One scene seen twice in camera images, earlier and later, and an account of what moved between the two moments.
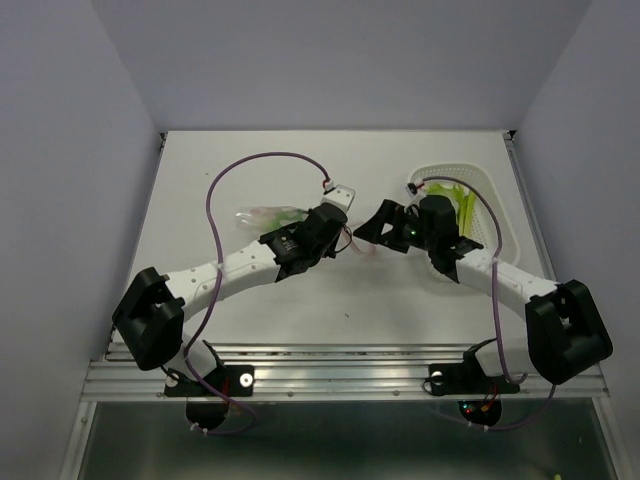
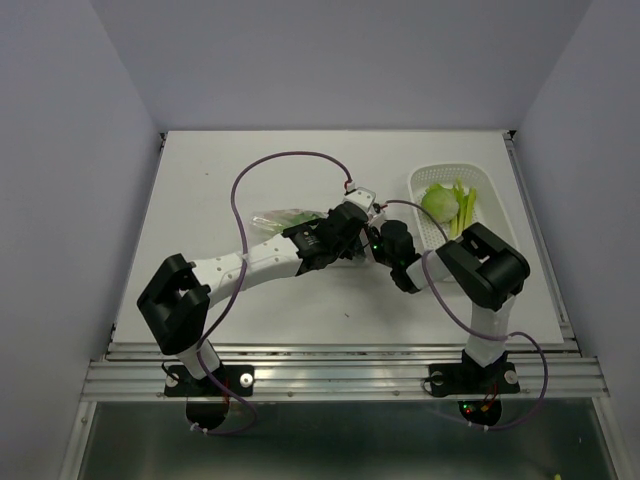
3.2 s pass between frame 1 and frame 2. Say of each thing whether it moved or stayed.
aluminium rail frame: stayed
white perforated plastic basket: stayed
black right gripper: moved
